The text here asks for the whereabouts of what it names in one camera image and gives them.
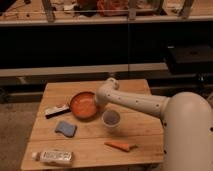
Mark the orange ceramic bowl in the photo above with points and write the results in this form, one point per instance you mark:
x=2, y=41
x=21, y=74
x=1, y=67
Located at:
x=83, y=105

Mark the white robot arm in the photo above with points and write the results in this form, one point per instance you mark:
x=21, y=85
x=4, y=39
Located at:
x=187, y=122

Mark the clear plastic cup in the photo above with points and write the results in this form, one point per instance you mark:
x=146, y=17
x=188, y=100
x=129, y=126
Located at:
x=110, y=118

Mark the blue sponge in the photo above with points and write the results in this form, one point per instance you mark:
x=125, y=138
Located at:
x=67, y=129

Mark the wooden table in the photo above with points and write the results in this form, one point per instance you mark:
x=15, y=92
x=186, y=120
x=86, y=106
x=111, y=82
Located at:
x=88, y=143

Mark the orange carrot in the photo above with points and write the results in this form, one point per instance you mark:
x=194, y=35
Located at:
x=120, y=145

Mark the orange object on shelf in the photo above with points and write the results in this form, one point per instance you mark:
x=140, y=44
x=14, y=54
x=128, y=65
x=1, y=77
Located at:
x=112, y=7

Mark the black box on right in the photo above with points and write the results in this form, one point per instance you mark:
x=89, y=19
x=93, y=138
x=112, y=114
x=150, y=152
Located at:
x=190, y=59

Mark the white tube with label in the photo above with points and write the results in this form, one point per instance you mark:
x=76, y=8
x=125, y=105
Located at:
x=53, y=157

